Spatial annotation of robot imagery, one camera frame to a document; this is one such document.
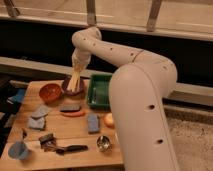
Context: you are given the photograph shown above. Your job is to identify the grey-blue cloth upper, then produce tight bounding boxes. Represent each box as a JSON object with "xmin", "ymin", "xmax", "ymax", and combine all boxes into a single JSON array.
[{"xmin": 31, "ymin": 105, "xmax": 51, "ymax": 119}]

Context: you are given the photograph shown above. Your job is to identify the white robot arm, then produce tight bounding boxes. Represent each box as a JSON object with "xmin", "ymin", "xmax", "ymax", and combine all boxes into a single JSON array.
[{"xmin": 72, "ymin": 27, "xmax": 180, "ymax": 171}]

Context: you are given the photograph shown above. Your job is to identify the blue plastic cup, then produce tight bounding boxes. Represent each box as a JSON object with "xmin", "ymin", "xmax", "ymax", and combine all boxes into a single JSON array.
[{"xmin": 8, "ymin": 141, "xmax": 29, "ymax": 160}]

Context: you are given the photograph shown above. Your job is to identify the yellow banana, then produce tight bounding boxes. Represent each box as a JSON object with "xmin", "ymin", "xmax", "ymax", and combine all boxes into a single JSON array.
[{"xmin": 67, "ymin": 69, "xmax": 80, "ymax": 92}]

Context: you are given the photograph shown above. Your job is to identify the dark grey sponge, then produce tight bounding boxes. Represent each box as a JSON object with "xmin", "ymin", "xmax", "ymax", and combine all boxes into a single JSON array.
[{"xmin": 60, "ymin": 104, "xmax": 81, "ymax": 112}]

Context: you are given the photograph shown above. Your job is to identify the blue object at table edge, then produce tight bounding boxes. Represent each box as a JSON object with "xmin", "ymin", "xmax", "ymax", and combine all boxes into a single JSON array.
[{"xmin": 9, "ymin": 89, "xmax": 26, "ymax": 103}]

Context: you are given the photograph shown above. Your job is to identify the purple bowl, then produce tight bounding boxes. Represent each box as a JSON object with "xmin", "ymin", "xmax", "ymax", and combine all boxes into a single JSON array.
[{"xmin": 61, "ymin": 77, "xmax": 85, "ymax": 96}]

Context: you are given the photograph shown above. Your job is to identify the orange bowl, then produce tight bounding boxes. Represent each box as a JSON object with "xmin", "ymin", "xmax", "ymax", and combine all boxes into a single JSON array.
[{"xmin": 39, "ymin": 83, "xmax": 62, "ymax": 104}]

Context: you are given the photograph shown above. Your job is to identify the grey-blue cloth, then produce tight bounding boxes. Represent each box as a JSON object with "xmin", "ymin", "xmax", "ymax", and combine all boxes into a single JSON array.
[
  {"xmin": 31, "ymin": 105, "xmax": 51, "ymax": 119},
  {"xmin": 28, "ymin": 117, "xmax": 45, "ymax": 130}
]

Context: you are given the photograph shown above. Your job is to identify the small metal cup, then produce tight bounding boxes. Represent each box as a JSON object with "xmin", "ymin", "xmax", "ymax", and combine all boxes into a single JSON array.
[{"xmin": 96, "ymin": 136, "xmax": 111, "ymax": 152}]

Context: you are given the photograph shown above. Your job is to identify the orange fruit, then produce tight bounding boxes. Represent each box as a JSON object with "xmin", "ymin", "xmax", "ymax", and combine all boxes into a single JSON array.
[{"xmin": 104, "ymin": 113, "xmax": 115, "ymax": 128}]

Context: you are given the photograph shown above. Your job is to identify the grey-blue cloth lower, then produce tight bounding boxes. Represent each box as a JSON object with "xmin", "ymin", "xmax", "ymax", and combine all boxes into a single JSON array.
[{"xmin": 28, "ymin": 117, "xmax": 45, "ymax": 130}]

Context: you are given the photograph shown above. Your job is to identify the blue sponge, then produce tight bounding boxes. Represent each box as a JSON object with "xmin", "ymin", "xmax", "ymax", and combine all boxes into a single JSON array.
[{"xmin": 87, "ymin": 114, "xmax": 100, "ymax": 134}]

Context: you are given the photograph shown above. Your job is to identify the black handled utensil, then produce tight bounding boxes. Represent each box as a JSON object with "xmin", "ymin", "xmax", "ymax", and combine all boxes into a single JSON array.
[{"xmin": 55, "ymin": 145, "xmax": 88, "ymax": 155}]

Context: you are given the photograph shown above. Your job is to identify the dark metal block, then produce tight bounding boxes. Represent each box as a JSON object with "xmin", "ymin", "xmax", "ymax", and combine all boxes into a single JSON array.
[{"xmin": 39, "ymin": 133, "xmax": 56, "ymax": 149}]

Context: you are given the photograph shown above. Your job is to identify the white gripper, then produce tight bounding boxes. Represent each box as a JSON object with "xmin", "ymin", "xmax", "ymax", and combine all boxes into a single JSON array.
[{"xmin": 72, "ymin": 48, "xmax": 91, "ymax": 79}]

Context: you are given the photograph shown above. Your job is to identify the green plastic tray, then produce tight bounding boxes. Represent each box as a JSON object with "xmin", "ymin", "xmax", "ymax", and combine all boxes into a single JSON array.
[{"xmin": 87, "ymin": 74, "xmax": 111, "ymax": 110}]

